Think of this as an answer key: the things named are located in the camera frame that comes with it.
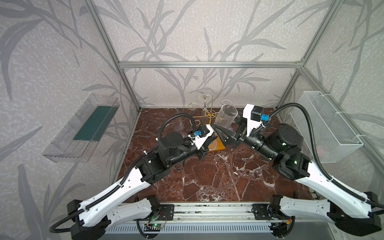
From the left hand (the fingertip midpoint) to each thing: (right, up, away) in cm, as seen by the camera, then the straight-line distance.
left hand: (217, 132), depth 57 cm
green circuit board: (-27, -45, +13) cm, 54 cm away
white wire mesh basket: (+48, -4, +3) cm, 48 cm away
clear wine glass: (-4, +17, +22) cm, 28 cm away
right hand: (+1, +7, -9) cm, 12 cm away
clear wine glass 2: (+7, +15, +22) cm, 27 cm away
